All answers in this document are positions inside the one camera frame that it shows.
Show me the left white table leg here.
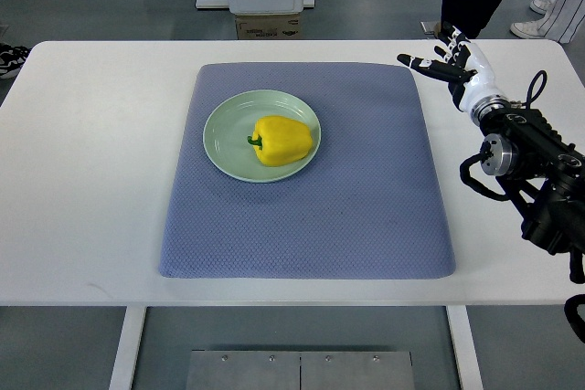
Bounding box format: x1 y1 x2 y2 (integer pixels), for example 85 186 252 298
109 306 146 390

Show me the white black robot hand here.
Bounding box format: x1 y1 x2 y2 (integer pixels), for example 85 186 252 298
397 22 501 113

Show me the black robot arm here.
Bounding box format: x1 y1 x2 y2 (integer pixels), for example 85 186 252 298
460 70 584 284

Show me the light green plate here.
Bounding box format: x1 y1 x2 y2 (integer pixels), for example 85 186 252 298
203 90 321 183

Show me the yellow bell pepper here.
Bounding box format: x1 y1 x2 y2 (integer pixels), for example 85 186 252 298
247 115 313 167

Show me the blue textured mat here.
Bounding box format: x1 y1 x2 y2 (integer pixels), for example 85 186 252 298
159 62 456 279

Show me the white table leg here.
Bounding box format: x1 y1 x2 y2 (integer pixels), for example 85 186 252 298
446 305 484 390
109 306 146 390

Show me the black white sneaker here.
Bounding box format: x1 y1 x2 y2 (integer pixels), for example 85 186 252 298
0 43 31 79

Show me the person in striped trousers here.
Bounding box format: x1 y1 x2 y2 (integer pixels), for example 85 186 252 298
510 0 584 45

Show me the small grey floor plate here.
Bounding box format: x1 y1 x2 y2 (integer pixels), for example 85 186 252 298
420 21 441 36

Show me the cardboard box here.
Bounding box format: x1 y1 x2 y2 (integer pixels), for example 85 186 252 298
235 14 302 40

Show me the metal base plate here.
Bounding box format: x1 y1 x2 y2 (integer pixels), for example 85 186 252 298
186 351 415 389

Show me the right white table leg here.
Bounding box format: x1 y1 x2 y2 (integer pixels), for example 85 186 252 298
446 305 484 390

